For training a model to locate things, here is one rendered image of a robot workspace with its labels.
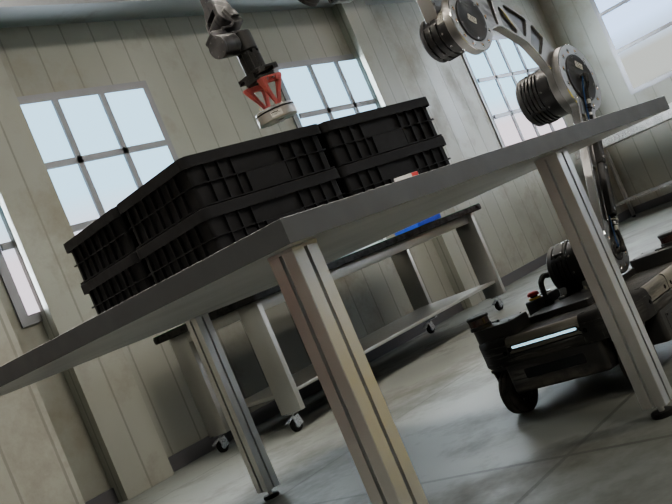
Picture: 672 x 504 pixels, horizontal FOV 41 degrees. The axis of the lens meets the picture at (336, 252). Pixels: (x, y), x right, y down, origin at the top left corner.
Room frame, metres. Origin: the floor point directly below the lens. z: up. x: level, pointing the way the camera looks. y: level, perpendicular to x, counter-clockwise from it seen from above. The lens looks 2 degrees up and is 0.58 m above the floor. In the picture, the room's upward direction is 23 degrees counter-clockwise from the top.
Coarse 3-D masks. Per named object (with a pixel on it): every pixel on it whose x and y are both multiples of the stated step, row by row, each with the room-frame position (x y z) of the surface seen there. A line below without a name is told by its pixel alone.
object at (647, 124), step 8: (664, 112) 8.17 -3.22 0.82; (648, 120) 8.27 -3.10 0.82; (656, 120) 8.23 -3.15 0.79; (664, 120) 8.18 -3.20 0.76; (632, 128) 8.38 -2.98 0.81; (640, 128) 8.34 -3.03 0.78; (648, 128) 8.47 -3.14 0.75; (616, 136) 8.50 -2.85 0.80; (624, 136) 8.45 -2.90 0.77; (632, 136) 8.99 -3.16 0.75; (608, 144) 8.57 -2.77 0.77; (576, 152) 8.79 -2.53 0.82; (608, 152) 9.20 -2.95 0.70; (608, 160) 9.20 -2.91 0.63; (616, 176) 9.19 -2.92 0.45; (664, 184) 8.64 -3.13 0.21; (624, 192) 9.18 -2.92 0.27; (648, 192) 8.51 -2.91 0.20; (624, 200) 8.87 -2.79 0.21; (632, 208) 9.19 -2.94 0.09; (632, 216) 9.20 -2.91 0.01
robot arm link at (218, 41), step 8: (224, 8) 2.23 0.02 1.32; (232, 8) 2.25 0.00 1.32; (232, 16) 2.24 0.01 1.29; (232, 24) 2.23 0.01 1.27; (240, 24) 2.25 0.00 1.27; (216, 32) 2.19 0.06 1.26; (224, 32) 2.21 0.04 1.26; (208, 40) 2.18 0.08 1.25; (216, 40) 2.17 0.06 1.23; (224, 40) 2.16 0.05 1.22; (232, 40) 2.18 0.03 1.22; (216, 48) 2.18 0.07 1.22; (224, 48) 2.16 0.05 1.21; (232, 48) 2.18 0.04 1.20; (240, 48) 2.21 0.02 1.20; (216, 56) 2.19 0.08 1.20; (224, 56) 2.18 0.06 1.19; (232, 56) 2.21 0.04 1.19
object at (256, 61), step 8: (256, 48) 2.25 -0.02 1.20; (240, 56) 2.25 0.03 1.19; (248, 56) 2.23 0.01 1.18; (256, 56) 2.23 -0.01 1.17; (248, 64) 2.23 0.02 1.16; (256, 64) 2.23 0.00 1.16; (264, 64) 2.24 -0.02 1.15; (272, 64) 2.22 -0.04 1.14; (248, 72) 2.24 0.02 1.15; (256, 72) 2.22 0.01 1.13; (240, 80) 2.26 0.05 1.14
